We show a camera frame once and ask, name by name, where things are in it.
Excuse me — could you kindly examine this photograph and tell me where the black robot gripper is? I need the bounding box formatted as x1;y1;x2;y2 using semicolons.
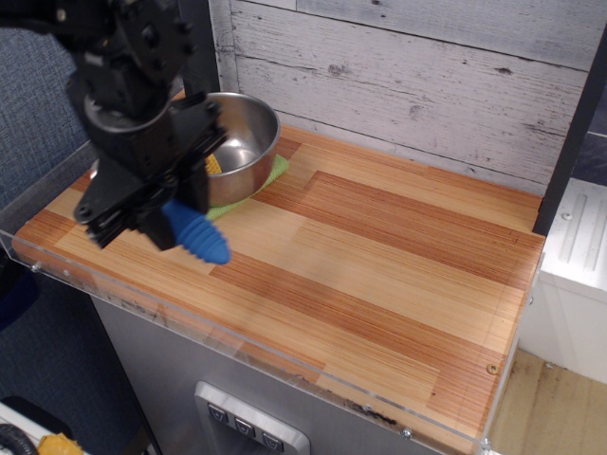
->
74;93;227;250

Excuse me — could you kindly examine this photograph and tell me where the blue handled metal spoon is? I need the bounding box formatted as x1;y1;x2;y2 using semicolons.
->
161;199;231;265

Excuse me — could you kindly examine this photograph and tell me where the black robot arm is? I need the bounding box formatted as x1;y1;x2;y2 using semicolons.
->
1;1;226;250

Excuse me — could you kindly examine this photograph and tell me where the yellow toy corn cob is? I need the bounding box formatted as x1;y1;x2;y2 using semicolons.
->
205;155;222;175

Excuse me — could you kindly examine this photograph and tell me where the stainless steel bowl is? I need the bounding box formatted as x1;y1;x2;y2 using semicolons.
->
207;92;281;208

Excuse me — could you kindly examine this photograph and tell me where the green cloth mat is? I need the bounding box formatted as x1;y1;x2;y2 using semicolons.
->
206;155;289;221

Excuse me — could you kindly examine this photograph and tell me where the silver toy fridge cabinet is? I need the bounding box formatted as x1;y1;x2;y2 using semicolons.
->
94;299;480;454

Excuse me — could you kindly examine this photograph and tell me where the silver dispenser button panel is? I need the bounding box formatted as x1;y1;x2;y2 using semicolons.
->
194;381;311;454

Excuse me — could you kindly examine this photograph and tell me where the yellow object bottom left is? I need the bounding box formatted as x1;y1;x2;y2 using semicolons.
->
37;433;84;455

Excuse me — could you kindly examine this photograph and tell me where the white ribbed appliance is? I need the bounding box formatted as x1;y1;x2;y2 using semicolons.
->
519;178;606;383

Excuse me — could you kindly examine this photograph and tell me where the clear acrylic guard rail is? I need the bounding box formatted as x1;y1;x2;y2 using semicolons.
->
3;128;544;454

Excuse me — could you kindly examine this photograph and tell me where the black corrugated hose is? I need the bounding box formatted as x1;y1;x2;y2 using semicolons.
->
0;423;34;455

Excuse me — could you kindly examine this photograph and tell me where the dark vertical post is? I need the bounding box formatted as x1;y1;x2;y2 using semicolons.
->
535;0;607;236

